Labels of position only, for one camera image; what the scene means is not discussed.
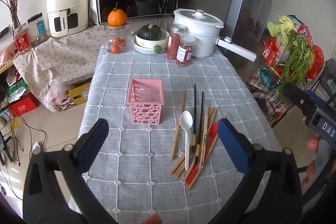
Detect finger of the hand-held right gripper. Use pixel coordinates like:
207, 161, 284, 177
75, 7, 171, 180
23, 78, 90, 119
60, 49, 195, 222
283, 83, 317, 119
306, 90, 327, 109

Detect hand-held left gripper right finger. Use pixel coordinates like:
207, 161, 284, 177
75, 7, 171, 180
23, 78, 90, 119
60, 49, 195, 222
210, 118, 303, 224

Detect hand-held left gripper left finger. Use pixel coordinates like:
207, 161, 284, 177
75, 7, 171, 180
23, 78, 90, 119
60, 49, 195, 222
22, 118, 118, 224

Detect red plastic spoon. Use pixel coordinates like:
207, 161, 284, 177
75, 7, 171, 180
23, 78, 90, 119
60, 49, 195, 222
184, 123, 219, 186

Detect pale printed bamboo chopstick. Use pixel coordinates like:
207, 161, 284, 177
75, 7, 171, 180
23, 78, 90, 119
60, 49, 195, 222
199, 106, 209, 169
202, 106, 212, 169

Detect black chopstick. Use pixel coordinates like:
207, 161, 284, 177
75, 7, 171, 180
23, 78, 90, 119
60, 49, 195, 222
194, 92, 205, 165

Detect white plastic spoon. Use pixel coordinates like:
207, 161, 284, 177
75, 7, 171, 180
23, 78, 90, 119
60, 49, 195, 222
180, 111, 194, 171

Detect pink perforated utensil basket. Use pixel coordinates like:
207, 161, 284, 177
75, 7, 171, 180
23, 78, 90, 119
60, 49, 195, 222
127, 78, 165, 125

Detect person's right hand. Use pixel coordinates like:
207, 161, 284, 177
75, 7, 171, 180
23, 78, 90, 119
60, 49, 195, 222
301, 136, 321, 190

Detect person's left hand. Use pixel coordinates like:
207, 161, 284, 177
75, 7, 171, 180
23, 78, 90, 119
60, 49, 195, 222
140, 214, 162, 224

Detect teal snack packet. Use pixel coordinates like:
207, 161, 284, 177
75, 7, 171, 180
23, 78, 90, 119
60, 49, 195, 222
259, 68, 279, 89

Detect red plastic bag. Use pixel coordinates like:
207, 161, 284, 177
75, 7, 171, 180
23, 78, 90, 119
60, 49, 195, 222
304, 44, 325, 80

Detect green leafy herbs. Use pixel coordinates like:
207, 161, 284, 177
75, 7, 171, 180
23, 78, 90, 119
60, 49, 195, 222
282, 30, 315, 85

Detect red snack packet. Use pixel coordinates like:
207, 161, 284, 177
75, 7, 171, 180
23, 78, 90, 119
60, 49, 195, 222
262, 36, 280, 65

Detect yellow cardboard box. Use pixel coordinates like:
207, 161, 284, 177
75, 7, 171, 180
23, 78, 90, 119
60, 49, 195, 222
67, 82, 92, 109

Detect grey checked tablecloth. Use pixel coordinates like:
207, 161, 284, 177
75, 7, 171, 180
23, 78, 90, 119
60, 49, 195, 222
69, 15, 282, 224

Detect blue and red packet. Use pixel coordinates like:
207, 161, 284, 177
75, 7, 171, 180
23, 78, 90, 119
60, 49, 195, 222
287, 15, 314, 46

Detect pink plastic bag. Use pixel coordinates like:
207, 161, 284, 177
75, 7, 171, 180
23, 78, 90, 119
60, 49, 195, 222
47, 80, 69, 106

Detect napa cabbage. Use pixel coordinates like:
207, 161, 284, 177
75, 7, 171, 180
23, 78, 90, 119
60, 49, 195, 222
267, 16, 297, 45

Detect red box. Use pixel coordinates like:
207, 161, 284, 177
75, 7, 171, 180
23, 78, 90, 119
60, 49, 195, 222
10, 97, 40, 117

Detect small floral print cloth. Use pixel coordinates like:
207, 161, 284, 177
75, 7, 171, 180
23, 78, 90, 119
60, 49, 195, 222
13, 22, 111, 113

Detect green packet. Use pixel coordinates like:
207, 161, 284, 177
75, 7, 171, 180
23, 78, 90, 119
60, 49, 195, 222
5, 77, 28, 98

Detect grey refrigerator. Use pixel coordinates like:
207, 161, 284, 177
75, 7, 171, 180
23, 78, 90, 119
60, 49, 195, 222
226, 0, 279, 64

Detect plastic jar red label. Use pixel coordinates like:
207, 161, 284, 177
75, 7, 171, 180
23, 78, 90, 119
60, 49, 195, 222
175, 35, 196, 66

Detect white electric pot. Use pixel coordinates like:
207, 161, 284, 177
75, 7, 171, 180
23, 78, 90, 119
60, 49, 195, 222
173, 9, 257, 62

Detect white plate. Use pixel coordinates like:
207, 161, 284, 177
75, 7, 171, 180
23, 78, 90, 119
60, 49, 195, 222
132, 38, 168, 55

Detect plastic jar red contents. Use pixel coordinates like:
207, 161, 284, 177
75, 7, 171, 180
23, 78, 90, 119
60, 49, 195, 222
167, 24, 186, 60

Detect glass jar wooden lid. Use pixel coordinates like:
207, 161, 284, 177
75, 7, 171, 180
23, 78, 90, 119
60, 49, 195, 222
105, 25, 133, 54

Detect red label glass jar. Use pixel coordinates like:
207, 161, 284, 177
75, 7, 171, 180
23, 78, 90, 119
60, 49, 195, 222
13, 22, 32, 54

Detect clear container black lid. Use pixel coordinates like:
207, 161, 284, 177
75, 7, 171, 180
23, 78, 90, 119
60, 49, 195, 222
27, 13, 51, 43

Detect dark green squash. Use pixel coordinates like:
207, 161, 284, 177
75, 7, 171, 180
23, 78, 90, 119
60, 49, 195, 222
136, 24, 163, 41

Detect large orange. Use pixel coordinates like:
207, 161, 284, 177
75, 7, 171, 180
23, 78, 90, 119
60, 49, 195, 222
108, 2, 128, 27

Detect black wire rack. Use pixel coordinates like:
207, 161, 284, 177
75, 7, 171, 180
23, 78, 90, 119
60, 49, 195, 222
245, 56, 323, 128

